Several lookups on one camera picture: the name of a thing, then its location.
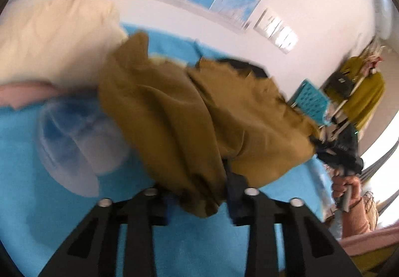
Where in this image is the mustard brown button shirt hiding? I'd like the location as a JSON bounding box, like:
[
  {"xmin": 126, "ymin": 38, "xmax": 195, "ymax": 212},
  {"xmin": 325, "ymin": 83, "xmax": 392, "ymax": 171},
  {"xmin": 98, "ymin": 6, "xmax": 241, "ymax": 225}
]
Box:
[{"xmin": 98, "ymin": 31, "xmax": 320, "ymax": 218}]

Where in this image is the person's right hand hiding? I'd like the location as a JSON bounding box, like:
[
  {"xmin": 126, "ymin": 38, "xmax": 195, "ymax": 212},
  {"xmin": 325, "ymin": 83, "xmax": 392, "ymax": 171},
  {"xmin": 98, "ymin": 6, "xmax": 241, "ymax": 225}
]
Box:
[{"xmin": 331, "ymin": 172, "xmax": 362, "ymax": 208}]

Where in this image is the turquoise perforated plastic basket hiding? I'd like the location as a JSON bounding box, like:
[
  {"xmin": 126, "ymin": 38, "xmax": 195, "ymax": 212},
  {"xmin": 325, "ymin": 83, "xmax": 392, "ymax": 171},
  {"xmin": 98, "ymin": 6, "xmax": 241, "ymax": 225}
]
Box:
[{"xmin": 289, "ymin": 79, "xmax": 331, "ymax": 126}]

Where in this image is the black bag on rack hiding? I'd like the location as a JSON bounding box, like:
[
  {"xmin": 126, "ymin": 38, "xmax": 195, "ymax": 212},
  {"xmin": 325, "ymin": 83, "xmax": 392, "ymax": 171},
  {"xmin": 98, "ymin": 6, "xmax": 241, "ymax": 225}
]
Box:
[{"xmin": 326, "ymin": 71, "xmax": 354, "ymax": 98}]

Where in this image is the mustard garment on rack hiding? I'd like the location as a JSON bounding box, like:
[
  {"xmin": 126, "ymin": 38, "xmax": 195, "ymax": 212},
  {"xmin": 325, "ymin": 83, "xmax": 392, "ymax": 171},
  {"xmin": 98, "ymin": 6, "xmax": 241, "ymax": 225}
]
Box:
[{"xmin": 339, "ymin": 56, "xmax": 386, "ymax": 131}]

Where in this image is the clear plastic storage bag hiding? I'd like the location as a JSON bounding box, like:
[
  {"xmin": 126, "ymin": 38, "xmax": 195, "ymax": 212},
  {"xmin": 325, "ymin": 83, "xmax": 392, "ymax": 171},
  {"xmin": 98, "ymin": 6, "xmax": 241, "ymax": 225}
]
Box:
[{"xmin": 36, "ymin": 97, "xmax": 130, "ymax": 197}]

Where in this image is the cream pillow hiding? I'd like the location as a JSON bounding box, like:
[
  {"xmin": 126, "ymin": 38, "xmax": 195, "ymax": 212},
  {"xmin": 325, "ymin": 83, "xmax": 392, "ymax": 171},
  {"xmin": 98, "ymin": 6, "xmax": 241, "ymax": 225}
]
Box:
[{"xmin": 1, "ymin": 0, "xmax": 128, "ymax": 89}]

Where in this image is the white wall socket panel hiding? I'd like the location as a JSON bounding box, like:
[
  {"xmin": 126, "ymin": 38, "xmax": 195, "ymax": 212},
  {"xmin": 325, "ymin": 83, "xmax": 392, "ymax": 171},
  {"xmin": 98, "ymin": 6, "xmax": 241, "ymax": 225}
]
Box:
[{"xmin": 254, "ymin": 8, "xmax": 299, "ymax": 54}]

